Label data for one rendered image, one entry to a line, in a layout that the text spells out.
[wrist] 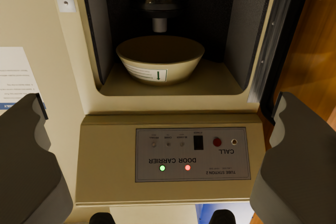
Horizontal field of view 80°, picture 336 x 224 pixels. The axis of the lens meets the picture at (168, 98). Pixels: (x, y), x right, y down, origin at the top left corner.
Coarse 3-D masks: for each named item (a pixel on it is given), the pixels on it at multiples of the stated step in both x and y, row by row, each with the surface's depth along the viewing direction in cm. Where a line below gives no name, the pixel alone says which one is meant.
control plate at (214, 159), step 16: (144, 128) 35; (160, 128) 35; (176, 128) 35; (192, 128) 35; (208, 128) 35; (224, 128) 35; (240, 128) 35; (144, 144) 34; (160, 144) 34; (176, 144) 34; (192, 144) 34; (208, 144) 34; (224, 144) 35; (240, 144) 35; (144, 160) 34; (160, 160) 34; (176, 160) 34; (192, 160) 34; (208, 160) 34; (224, 160) 34; (240, 160) 34; (144, 176) 33; (160, 176) 33; (176, 176) 33; (192, 176) 33; (208, 176) 33; (224, 176) 33; (240, 176) 34
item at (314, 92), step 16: (320, 0) 22; (304, 16) 24; (320, 16) 22; (304, 32) 24; (320, 32) 22; (304, 48) 25; (320, 48) 23; (288, 64) 27; (304, 64) 25; (320, 64) 23; (288, 80) 28; (304, 80) 25; (320, 80) 23; (304, 96) 25; (320, 96) 23; (320, 112) 23
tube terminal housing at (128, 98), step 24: (72, 24) 28; (264, 24) 29; (72, 48) 30; (96, 72) 35; (120, 72) 43; (192, 72) 43; (216, 72) 43; (96, 96) 35; (120, 96) 35; (144, 96) 35; (168, 96) 35; (192, 96) 35; (216, 96) 36; (240, 96) 36
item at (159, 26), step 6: (138, 12) 36; (144, 12) 34; (150, 12) 34; (156, 12) 33; (162, 12) 34; (168, 12) 34; (174, 12) 34; (180, 12) 36; (156, 18) 37; (162, 18) 37; (156, 24) 37; (162, 24) 38; (156, 30) 38; (162, 30) 38
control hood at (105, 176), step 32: (96, 128) 35; (128, 128) 35; (256, 128) 35; (96, 160) 33; (128, 160) 34; (256, 160) 34; (96, 192) 32; (128, 192) 33; (160, 192) 33; (192, 192) 33; (224, 192) 33
